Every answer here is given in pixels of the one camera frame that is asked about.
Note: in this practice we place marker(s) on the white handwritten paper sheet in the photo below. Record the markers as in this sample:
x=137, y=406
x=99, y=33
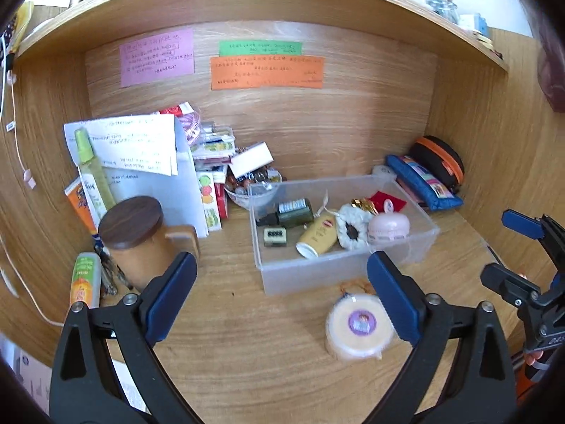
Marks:
x=132, y=141

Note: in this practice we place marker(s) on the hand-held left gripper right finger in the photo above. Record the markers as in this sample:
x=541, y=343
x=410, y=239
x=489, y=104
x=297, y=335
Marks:
x=390, y=291

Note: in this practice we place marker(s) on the yellow sunscreen bottle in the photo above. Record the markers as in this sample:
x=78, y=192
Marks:
x=318, y=236

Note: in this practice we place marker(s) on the fruit printed box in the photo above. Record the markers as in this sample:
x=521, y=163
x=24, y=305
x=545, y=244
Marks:
x=209, y=203

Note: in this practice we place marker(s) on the person's right hand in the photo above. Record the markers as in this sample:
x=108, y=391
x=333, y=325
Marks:
x=533, y=357

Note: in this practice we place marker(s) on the wooden desktop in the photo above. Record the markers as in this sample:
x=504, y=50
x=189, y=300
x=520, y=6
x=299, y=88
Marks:
x=247, y=353

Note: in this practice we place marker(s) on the orange paper note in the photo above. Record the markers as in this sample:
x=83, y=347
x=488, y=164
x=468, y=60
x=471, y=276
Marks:
x=265, y=73

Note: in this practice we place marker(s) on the glass bowl of beads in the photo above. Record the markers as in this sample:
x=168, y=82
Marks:
x=240, y=196

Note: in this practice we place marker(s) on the black and orange round case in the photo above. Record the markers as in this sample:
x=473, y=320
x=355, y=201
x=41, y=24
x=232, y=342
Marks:
x=437, y=159

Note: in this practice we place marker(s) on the yellow cloth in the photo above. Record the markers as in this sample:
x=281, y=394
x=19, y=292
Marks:
x=23, y=26

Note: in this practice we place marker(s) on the white printed document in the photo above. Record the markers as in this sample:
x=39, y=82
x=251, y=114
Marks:
x=185, y=194

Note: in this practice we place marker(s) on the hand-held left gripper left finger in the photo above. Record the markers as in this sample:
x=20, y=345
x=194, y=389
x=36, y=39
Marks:
x=176, y=287

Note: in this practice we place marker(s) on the green spray bottle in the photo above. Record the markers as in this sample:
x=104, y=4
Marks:
x=90, y=172

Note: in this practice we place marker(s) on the small clear green box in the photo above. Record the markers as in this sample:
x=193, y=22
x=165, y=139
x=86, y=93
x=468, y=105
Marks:
x=274, y=236

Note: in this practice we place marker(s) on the clear tub with cream filling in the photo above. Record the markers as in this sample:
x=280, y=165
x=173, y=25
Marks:
x=348, y=344

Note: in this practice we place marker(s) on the orange and white tube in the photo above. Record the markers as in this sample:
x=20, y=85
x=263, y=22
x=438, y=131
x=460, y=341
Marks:
x=81, y=205

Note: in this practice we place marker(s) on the stack of snack packets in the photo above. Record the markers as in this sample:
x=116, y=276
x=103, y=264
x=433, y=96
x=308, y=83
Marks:
x=216, y=141

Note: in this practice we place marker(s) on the blue pencil case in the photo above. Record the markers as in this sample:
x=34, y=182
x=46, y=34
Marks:
x=423, y=185

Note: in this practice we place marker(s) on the wooden shelf board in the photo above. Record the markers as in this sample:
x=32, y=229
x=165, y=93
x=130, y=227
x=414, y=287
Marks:
x=265, y=0

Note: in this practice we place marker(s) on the black binder clip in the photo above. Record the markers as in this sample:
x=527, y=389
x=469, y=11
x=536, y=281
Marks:
x=112, y=274

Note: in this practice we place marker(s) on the white scrunchie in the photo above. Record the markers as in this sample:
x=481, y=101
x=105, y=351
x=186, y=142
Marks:
x=359, y=240

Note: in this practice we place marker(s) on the small white box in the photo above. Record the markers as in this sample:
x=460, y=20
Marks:
x=251, y=159

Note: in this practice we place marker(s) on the clear plastic bin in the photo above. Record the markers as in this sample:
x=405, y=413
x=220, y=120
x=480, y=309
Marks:
x=309, y=274

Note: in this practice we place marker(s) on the pink paper note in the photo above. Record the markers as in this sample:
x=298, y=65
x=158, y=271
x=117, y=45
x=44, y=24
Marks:
x=156, y=57

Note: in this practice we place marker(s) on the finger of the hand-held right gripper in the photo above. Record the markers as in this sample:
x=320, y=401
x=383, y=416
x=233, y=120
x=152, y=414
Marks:
x=523, y=223
x=507, y=282

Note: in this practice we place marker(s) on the white cardboard box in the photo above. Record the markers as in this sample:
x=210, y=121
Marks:
x=33, y=380

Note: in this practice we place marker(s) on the brown ceramic mug with lid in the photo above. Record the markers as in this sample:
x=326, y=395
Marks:
x=132, y=256

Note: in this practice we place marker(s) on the pink round compact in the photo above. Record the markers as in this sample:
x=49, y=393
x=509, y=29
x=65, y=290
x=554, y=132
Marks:
x=390, y=227

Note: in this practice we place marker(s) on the green paper note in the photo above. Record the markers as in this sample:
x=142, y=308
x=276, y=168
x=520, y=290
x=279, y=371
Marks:
x=260, y=47

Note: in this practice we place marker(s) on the orange and green tube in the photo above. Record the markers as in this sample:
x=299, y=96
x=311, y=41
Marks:
x=86, y=278

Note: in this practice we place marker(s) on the green glass dropper bottle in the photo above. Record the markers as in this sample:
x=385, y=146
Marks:
x=295, y=216

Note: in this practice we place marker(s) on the clear glass jar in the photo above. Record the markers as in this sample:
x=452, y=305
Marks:
x=443, y=0

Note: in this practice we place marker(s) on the gold hair clip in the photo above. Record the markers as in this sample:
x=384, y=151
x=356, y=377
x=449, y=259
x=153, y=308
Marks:
x=363, y=204

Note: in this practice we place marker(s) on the red pouch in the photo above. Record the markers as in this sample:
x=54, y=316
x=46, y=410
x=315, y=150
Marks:
x=388, y=198

